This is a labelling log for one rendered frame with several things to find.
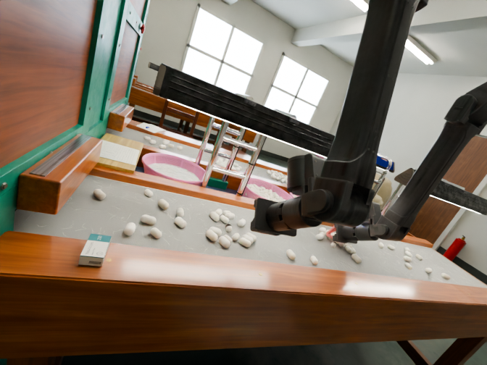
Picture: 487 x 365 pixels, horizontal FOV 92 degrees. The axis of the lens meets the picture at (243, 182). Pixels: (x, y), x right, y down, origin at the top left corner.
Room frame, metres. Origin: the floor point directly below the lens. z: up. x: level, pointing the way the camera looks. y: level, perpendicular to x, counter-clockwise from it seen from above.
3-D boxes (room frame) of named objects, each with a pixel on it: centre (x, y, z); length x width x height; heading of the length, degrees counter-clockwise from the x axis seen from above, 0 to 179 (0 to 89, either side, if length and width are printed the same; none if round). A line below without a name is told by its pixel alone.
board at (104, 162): (0.81, 0.48, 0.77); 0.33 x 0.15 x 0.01; 24
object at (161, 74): (0.71, 0.01, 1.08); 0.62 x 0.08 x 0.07; 114
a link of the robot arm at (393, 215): (0.69, -0.47, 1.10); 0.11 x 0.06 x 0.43; 118
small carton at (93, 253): (0.33, 0.20, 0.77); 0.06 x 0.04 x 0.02; 24
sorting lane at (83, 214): (0.84, -0.42, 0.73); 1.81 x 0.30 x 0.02; 114
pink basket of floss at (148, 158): (0.90, 0.28, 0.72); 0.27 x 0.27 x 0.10
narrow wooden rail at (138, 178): (1.00, -0.34, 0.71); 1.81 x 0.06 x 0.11; 114
